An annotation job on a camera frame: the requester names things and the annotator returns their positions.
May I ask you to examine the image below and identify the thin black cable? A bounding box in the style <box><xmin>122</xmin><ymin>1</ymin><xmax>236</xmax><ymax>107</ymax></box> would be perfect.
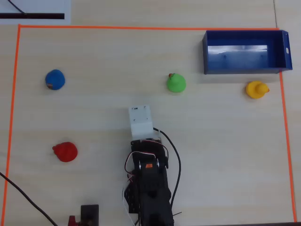
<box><xmin>8</xmin><ymin>0</ymin><xmax>28</xmax><ymax>16</ymax></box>

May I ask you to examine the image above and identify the black camera cable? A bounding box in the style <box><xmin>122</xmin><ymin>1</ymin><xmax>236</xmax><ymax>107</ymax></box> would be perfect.
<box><xmin>153</xmin><ymin>128</ymin><xmax>182</xmax><ymax>212</ymax></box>

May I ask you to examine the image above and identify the green rubber duck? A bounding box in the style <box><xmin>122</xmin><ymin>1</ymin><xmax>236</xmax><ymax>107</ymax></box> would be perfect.
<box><xmin>166</xmin><ymin>73</ymin><xmax>187</xmax><ymax>94</ymax></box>

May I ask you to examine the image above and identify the long black cable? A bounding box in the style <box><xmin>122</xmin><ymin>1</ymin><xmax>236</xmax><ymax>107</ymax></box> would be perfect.
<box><xmin>0</xmin><ymin>171</ymin><xmax>58</xmax><ymax>226</ymax></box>

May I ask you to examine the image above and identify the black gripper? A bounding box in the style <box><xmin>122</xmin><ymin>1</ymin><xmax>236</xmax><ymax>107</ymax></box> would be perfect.
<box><xmin>130</xmin><ymin>138</ymin><xmax>169</xmax><ymax>169</ymax></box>

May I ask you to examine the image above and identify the yellow rubber duck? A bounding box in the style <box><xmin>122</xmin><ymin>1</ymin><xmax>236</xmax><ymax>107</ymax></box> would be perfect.
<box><xmin>246</xmin><ymin>81</ymin><xmax>270</xmax><ymax>99</ymax></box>

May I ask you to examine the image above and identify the white camera box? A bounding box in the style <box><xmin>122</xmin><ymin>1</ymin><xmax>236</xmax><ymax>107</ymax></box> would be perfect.
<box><xmin>128</xmin><ymin>105</ymin><xmax>154</xmax><ymax>138</ymax></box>

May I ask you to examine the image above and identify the red rubber duck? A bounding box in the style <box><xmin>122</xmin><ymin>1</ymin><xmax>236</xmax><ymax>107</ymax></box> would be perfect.
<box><xmin>52</xmin><ymin>141</ymin><xmax>79</xmax><ymax>163</ymax></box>

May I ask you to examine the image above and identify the orange tape strip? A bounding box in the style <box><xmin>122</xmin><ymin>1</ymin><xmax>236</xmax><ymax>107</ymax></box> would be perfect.
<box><xmin>17</xmin><ymin>24</ymin><xmax>280</xmax><ymax>31</ymax></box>
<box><xmin>278</xmin><ymin>70</ymin><xmax>297</xmax><ymax>224</ymax></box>
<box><xmin>0</xmin><ymin>24</ymin><xmax>22</xmax><ymax>226</ymax></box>

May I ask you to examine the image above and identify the blue plastic box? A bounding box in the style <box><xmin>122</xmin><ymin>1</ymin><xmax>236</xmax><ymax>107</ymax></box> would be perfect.
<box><xmin>202</xmin><ymin>30</ymin><xmax>293</xmax><ymax>75</ymax></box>

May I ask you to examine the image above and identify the blue rubber duck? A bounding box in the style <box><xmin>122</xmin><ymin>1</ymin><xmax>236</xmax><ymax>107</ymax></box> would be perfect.
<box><xmin>45</xmin><ymin>69</ymin><xmax>66</xmax><ymax>90</ymax></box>

